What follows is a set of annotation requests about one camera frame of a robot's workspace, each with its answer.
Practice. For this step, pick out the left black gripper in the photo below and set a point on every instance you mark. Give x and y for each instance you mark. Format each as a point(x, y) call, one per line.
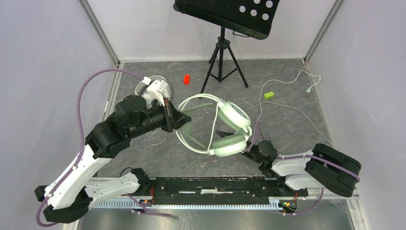
point(174, 118)

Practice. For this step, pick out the green headphones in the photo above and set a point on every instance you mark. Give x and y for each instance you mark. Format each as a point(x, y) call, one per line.
point(228, 117)

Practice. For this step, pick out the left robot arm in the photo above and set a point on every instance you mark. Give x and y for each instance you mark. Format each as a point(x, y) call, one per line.
point(70, 197)

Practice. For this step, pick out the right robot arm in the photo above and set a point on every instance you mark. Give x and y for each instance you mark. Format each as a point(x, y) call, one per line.
point(320, 167)

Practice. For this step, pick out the white grey headphones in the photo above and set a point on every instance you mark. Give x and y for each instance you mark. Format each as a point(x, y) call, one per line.
point(141, 88)

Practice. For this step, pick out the red small block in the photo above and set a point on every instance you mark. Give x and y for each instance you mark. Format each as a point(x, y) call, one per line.
point(186, 79)

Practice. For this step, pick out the green small block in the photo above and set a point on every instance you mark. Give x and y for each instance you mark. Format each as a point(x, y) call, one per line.
point(268, 95)

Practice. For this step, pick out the black music stand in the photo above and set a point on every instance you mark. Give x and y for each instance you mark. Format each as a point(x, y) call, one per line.
point(245, 18)

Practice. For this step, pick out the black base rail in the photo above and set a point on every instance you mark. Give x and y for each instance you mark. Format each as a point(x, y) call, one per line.
point(254, 190)

